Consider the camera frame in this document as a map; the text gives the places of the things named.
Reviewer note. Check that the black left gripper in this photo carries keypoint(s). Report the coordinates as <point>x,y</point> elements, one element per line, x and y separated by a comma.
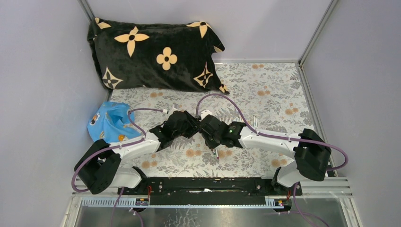
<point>193,125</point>

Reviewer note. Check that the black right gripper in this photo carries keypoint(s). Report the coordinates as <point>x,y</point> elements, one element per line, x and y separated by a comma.
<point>208,144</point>

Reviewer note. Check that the bundle of coloured marker pens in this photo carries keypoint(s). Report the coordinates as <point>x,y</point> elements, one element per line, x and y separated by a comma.
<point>215,153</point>

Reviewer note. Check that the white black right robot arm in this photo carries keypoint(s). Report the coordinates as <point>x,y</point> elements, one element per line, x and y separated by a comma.
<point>310,156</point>

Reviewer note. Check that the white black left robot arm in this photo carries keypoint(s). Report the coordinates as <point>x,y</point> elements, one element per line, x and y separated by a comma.
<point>102,165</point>

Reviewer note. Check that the floral patterned table mat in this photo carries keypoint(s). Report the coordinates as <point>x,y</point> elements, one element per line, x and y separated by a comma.
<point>272,92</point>

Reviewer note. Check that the black floral pillow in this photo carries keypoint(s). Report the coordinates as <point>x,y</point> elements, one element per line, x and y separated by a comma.
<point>167,56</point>

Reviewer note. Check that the blue cartoon cloth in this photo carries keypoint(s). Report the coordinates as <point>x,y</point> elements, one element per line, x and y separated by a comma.
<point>111,123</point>

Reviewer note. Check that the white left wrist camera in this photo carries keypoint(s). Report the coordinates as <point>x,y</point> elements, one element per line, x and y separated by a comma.
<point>174,108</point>

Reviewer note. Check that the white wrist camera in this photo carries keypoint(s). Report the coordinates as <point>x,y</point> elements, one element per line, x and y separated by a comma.
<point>205,112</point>
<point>174,108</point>

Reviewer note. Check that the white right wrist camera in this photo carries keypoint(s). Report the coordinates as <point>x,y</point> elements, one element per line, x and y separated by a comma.
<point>205,112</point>

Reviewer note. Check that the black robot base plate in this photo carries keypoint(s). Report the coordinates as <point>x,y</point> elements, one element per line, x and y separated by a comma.
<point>178,191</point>

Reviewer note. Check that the aluminium frame rail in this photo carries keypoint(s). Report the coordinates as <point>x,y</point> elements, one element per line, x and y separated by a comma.
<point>328,203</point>

